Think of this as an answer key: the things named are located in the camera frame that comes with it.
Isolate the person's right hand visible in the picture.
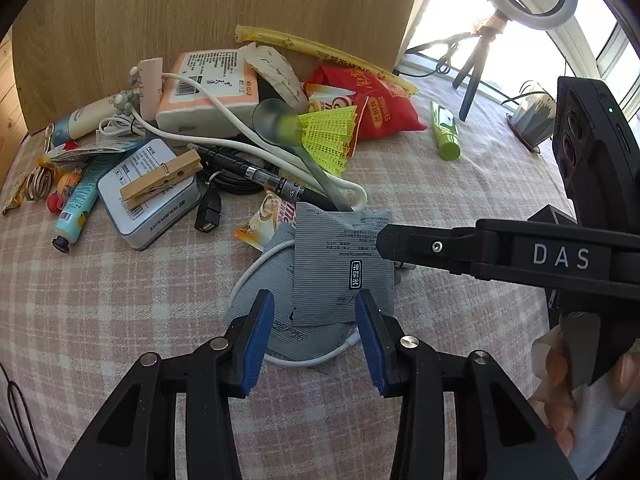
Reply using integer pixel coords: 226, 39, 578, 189
529, 325, 640, 461

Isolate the wooden clothespin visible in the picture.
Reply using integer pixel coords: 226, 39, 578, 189
120, 150, 203, 211

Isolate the silver metal clip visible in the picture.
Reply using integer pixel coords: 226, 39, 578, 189
27, 165, 53, 202

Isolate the grey white neck massager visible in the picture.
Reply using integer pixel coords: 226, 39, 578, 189
112, 65, 368, 211

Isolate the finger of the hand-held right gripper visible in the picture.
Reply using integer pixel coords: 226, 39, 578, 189
376, 221, 481, 277

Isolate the thin black cable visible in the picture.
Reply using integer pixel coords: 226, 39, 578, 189
0, 360, 48, 478

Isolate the teal hand cream tube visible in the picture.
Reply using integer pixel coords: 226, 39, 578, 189
52, 152, 131, 256

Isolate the grey striped sachet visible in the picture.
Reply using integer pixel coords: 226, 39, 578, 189
292, 202, 401, 325

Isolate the black tripod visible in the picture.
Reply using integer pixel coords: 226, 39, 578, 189
405, 10, 513, 122

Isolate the light wooden board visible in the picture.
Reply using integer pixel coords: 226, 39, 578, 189
10, 0, 431, 136

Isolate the potted grass plant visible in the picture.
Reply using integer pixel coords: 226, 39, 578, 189
514, 91, 558, 147

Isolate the white usb cable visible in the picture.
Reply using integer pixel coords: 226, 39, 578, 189
227, 240, 362, 367

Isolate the brown plant saucer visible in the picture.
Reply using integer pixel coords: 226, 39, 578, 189
507, 115, 543, 153

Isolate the large grey pouch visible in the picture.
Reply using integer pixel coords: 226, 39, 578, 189
222, 222, 361, 373

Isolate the white orange tissue pack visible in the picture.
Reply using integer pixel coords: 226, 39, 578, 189
155, 50, 261, 136

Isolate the pine plank panel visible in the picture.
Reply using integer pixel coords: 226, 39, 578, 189
0, 35, 31, 186

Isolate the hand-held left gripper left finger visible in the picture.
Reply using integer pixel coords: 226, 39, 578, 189
57, 289, 276, 480

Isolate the ring light black cable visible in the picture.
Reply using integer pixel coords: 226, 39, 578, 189
400, 42, 466, 80

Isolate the orange coffee sachet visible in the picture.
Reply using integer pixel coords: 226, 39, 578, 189
235, 195, 301, 252

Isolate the small red orange toy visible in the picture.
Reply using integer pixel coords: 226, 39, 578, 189
46, 170, 83, 215

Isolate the black pen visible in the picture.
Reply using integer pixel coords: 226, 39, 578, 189
187, 144, 341, 211

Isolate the desktop with pink checked cloth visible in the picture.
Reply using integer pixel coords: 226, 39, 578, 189
0, 67, 640, 480

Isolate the pale pink tube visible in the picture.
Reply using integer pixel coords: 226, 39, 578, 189
137, 57, 165, 121

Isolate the yellow shuttlecock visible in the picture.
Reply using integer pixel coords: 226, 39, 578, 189
280, 105, 360, 177

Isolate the grey tin box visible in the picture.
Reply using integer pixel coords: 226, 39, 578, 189
97, 138, 202, 251

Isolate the crumpled white paper sachet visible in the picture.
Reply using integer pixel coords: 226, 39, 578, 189
243, 42, 310, 111

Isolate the translucent grey spoon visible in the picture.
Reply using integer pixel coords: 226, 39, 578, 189
252, 99, 358, 213

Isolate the coiled white cable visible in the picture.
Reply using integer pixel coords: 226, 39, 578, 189
97, 114, 146, 140

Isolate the green tube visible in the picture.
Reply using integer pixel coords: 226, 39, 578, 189
431, 101, 462, 161

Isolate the red snack bag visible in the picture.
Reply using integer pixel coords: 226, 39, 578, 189
304, 61, 427, 157

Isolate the long yellow packet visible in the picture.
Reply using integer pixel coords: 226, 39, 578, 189
235, 25, 418, 96

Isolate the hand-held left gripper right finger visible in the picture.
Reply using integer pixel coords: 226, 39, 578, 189
354, 289, 578, 480

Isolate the orange brown snack sachet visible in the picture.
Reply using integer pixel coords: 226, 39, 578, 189
2, 172, 28, 216

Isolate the white lotion tube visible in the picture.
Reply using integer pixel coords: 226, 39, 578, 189
52, 97, 126, 145

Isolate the clear printed plastic packet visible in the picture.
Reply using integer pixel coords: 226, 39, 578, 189
47, 139, 143, 163

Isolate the black usb extension cable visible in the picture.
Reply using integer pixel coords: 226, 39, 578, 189
194, 170, 281, 235

